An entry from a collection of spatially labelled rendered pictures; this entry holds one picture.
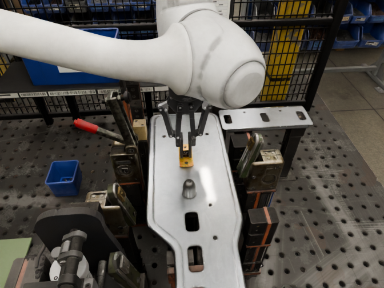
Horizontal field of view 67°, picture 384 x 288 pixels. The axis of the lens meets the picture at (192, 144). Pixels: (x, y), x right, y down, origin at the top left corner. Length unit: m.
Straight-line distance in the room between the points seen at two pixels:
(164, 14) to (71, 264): 0.42
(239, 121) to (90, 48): 0.61
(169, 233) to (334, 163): 0.85
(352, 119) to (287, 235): 1.95
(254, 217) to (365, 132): 2.15
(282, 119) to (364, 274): 0.52
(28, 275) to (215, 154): 0.51
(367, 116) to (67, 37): 2.75
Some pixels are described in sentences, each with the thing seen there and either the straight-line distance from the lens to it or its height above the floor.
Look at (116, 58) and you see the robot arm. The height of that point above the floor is 1.40.
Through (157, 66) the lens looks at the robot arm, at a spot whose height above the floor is 1.39.
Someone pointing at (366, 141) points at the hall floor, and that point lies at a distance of 2.69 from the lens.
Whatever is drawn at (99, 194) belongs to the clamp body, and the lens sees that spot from 0.67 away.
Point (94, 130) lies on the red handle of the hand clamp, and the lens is 0.74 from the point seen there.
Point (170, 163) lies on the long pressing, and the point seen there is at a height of 1.00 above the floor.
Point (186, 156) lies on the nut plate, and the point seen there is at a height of 1.01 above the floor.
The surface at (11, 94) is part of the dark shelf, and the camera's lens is 1.18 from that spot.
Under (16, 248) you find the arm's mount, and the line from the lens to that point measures 1.12.
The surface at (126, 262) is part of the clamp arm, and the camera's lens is 0.56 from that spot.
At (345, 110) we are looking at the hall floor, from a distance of 2.96.
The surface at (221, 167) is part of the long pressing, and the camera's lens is 0.78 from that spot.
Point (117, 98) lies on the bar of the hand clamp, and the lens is 0.68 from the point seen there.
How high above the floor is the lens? 1.58
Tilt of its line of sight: 44 degrees down
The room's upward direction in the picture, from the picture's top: straight up
